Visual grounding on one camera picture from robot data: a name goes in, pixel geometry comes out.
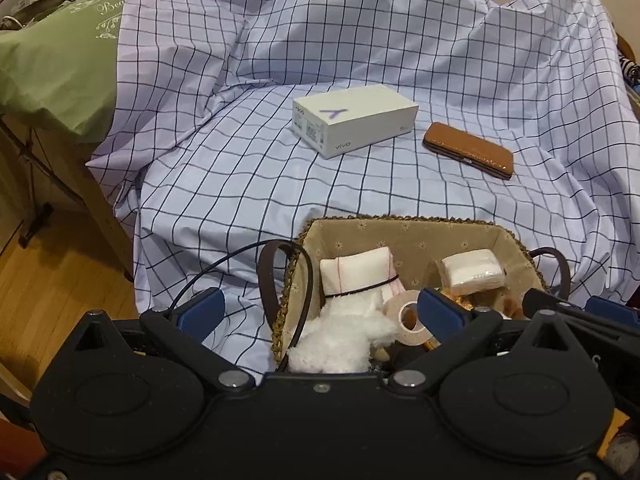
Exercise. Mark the white plush toy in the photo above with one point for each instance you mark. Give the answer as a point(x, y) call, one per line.
point(340, 340)

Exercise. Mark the green embroidered cloth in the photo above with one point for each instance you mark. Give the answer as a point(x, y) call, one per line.
point(55, 60)

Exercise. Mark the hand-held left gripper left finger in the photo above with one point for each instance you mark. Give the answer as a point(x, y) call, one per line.
point(200, 312)

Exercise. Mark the black white striped item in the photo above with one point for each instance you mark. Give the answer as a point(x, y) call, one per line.
point(631, 69)

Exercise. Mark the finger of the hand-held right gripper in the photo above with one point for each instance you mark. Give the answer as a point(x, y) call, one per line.
point(612, 312)
point(555, 304)

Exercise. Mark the white phone box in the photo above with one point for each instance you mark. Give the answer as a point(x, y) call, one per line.
point(350, 110)

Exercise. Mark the white checked bed sheet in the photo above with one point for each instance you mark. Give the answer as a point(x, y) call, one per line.
point(400, 60)

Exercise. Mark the woven basket with fabric liner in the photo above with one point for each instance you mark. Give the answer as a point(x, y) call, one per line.
point(400, 245)

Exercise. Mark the white tissue packet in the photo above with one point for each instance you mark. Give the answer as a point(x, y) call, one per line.
point(472, 270)

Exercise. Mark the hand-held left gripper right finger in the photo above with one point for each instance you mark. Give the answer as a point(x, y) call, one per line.
point(442, 312)

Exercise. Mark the brown leather wallet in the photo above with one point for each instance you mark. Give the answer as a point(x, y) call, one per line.
point(465, 145)

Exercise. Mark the beige tape roll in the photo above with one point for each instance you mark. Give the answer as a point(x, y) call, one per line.
point(392, 310)

